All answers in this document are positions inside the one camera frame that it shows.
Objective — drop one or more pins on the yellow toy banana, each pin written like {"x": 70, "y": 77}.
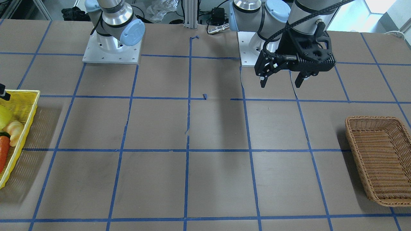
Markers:
{"x": 6, "y": 116}

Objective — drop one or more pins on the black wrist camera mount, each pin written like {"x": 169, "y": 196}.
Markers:
{"x": 313, "y": 52}

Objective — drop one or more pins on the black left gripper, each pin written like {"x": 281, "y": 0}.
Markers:
{"x": 284, "y": 47}

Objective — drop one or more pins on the beige toy croissant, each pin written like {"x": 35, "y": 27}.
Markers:
{"x": 14, "y": 129}

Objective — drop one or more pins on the yellow plastic basket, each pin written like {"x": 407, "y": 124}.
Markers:
{"x": 17, "y": 115}

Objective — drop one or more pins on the orange toy carrot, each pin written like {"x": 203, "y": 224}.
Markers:
{"x": 4, "y": 150}

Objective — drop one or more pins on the aluminium frame post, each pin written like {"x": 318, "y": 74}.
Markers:
{"x": 190, "y": 14}

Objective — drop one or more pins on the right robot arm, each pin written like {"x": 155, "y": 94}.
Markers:
{"x": 115, "y": 25}

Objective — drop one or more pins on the brown wicker basket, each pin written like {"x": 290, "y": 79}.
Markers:
{"x": 381, "y": 149}

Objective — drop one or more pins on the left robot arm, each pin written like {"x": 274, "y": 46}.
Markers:
{"x": 276, "y": 35}

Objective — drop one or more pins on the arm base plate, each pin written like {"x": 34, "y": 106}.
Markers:
{"x": 112, "y": 53}
{"x": 250, "y": 45}

